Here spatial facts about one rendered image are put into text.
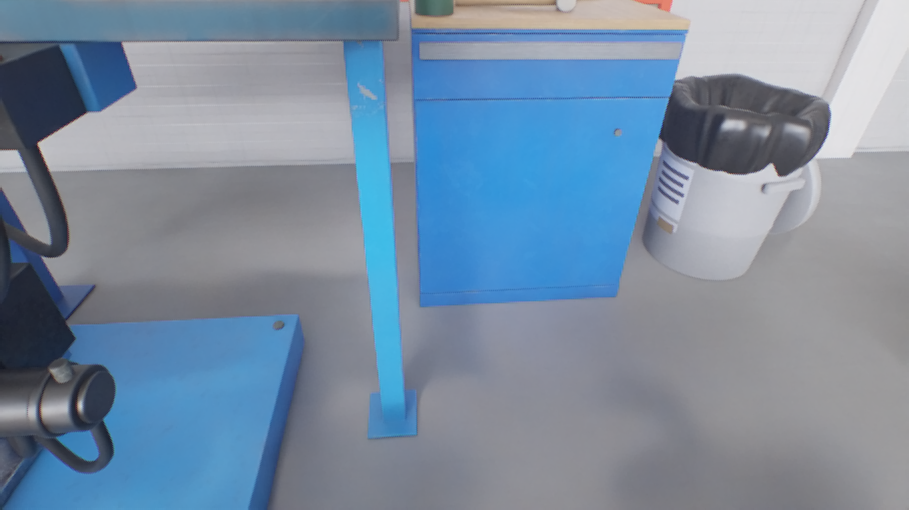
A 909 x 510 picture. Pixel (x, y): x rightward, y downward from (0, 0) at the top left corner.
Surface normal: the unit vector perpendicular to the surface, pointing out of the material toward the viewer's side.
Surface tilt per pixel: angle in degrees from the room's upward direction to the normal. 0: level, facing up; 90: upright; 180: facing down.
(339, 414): 0
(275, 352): 0
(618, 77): 90
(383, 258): 90
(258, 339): 0
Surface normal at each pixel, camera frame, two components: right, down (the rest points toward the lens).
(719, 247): -0.25, 0.57
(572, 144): 0.10, 0.54
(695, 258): -0.52, 0.50
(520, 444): 0.02, -0.84
